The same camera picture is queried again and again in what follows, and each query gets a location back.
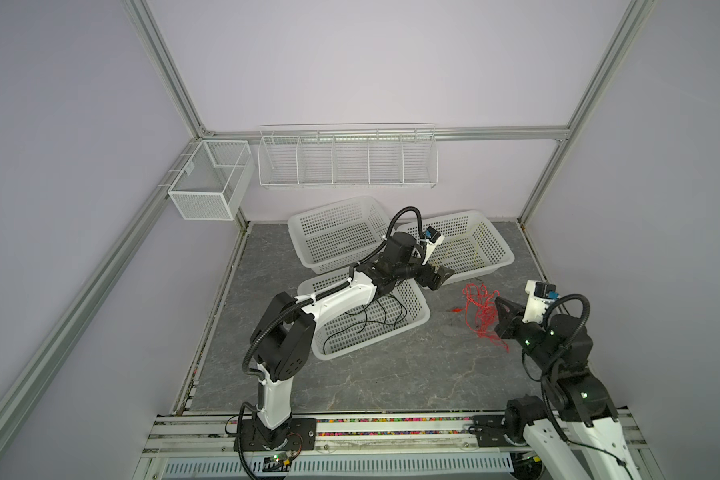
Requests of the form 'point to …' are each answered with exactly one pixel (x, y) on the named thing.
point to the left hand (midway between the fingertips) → (444, 266)
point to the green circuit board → (276, 463)
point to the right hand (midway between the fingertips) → (500, 301)
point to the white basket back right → (471, 245)
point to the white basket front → (348, 328)
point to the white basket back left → (338, 235)
